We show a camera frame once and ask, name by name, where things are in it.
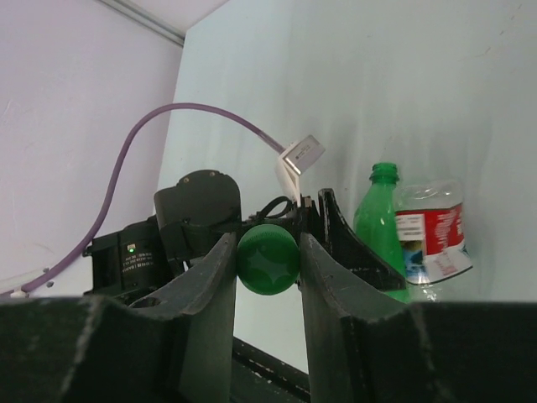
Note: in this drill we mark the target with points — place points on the left aluminium frame post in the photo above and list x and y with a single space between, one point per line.
141 16

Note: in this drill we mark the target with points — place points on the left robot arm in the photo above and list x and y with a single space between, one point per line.
192 216

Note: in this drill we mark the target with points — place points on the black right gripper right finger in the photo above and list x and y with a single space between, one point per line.
363 346

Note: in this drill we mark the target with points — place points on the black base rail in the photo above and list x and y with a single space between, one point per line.
259 377

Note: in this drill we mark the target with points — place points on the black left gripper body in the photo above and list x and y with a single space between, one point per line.
285 213

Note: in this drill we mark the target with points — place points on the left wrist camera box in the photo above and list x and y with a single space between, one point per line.
294 162

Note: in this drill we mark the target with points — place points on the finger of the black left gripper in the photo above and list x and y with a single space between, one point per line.
343 245

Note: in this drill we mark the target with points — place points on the clear bottle red label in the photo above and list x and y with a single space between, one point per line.
431 234

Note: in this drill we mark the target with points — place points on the green plastic bottle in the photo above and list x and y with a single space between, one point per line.
374 220

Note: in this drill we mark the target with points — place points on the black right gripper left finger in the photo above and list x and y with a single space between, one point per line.
174 345

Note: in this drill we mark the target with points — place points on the green bottle cap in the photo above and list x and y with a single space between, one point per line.
268 260

